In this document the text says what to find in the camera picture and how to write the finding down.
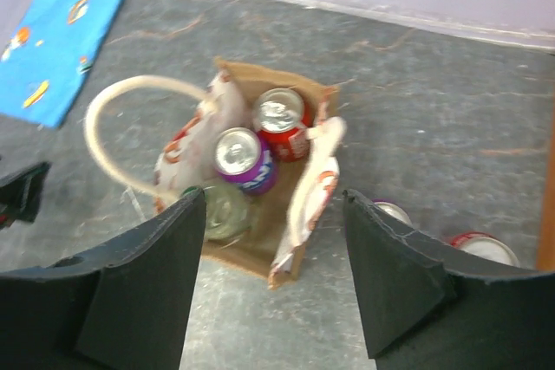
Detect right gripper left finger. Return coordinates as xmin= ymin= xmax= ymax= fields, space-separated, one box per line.
xmin=1 ymin=188 xmax=206 ymax=369

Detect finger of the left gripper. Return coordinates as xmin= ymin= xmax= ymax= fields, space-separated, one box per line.
xmin=1 ymin=161 xmax=51 ymax=228

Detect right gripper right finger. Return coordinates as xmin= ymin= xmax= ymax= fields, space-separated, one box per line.
xmin=343 ymin=189 xmax=554 ymax=369

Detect red coke can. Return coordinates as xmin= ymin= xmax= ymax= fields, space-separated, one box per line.
xmin=253 ymin=88 xmax=311 ymax=162
xmin=449 ymin=231 xmax=520 ymax=267

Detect purple fanta can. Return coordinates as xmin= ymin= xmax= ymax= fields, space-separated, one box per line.
xmin=372 ymin=199 xmax=413 ymax=226
xmin=213 ymin=127 xmax=277 ymax=195

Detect brown canvas tote bag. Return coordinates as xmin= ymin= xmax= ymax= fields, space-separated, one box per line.
xmin=84 ymin=60 xmax=346 ymax=288

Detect orange compartment tray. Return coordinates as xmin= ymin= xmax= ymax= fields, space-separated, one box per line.
xmin=535 ymin=105 xmax=555 ymax=271

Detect clear green glass bottle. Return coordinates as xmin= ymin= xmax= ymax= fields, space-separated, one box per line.
xmin=181 ymin=179 xmax=253 ymax=241

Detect blue patterned cloth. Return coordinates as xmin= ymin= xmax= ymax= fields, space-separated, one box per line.
xmin=1 ymin=0 xmax=123 ymax=128

